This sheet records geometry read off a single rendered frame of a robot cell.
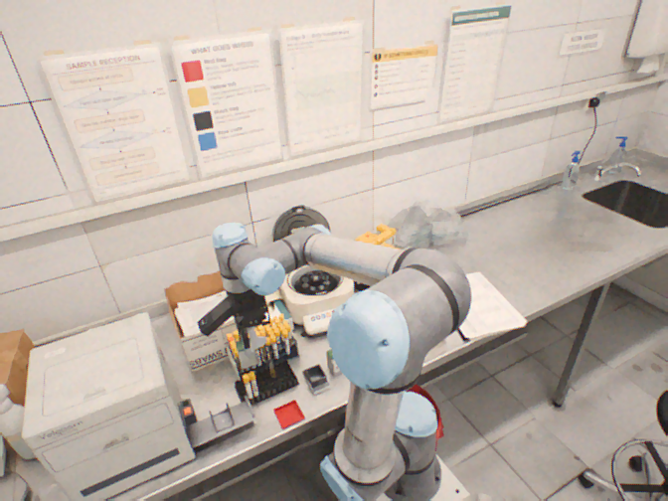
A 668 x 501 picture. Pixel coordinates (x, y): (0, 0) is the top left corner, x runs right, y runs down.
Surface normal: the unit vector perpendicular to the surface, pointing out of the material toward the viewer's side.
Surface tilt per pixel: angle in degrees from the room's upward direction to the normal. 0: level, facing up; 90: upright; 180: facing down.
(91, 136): 94
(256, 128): 93
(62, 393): 0
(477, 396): 0
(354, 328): 82
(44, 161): 90
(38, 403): 0
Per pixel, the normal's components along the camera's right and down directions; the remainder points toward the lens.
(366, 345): -0.75, 0.27
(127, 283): 0.47, 0.47
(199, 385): -0.04, -0.83
